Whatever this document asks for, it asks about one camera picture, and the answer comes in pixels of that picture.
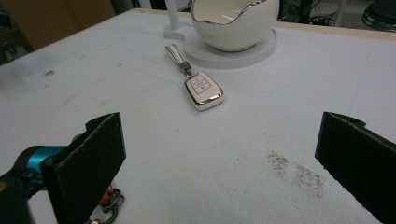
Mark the white table mat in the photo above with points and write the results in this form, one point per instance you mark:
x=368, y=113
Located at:
x=186, y=155

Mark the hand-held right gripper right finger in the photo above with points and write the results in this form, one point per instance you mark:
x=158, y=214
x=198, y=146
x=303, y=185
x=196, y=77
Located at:
x=358, y=165

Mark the black round stool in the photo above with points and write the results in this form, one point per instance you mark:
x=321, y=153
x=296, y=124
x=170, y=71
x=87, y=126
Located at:
x=379, y=17

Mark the brown board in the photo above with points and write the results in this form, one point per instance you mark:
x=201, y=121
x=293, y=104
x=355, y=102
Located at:
x=62, y=18

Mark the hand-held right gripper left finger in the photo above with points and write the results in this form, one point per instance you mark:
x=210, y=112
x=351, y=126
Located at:
x=84, y=168

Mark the white eggshell-shaped bowl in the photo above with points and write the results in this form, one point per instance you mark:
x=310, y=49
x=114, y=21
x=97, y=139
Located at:
x=243, y=34

